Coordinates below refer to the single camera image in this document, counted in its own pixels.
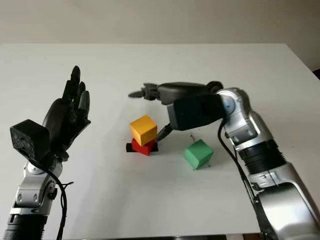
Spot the red block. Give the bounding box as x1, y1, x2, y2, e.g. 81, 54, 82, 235
131, 138, 157, 157

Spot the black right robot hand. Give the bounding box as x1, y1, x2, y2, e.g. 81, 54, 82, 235
128, 81, 225, 144

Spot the yellow block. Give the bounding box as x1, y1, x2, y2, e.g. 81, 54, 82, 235
129, 114, 158, 147

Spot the green block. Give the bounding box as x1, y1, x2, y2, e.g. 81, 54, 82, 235
183, 139, 214, 171

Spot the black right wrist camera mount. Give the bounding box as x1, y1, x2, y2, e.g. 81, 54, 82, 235
166, 93, 226, 132

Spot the black tape strip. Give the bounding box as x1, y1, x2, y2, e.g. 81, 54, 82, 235
125, 142, 160, 153

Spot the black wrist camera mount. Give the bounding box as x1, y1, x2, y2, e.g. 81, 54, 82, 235
9, 119, 51, 166
166, 93, 226, 132

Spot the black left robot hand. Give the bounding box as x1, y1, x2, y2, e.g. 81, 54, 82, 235
42, 65, 92, 162

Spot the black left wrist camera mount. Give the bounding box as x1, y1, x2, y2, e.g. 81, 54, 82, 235
9, 119, 51, 166

